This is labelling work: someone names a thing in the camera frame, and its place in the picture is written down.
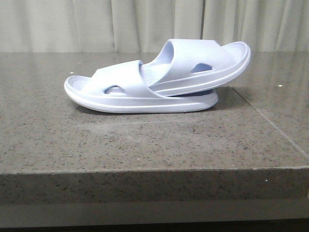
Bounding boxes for light blue slipper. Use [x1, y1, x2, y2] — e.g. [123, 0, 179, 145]
[64, 60, 218, 113]
[140, 39, 251, 96]

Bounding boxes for beige curtain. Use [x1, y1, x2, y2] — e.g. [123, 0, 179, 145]
[0, 0, 309, 52]

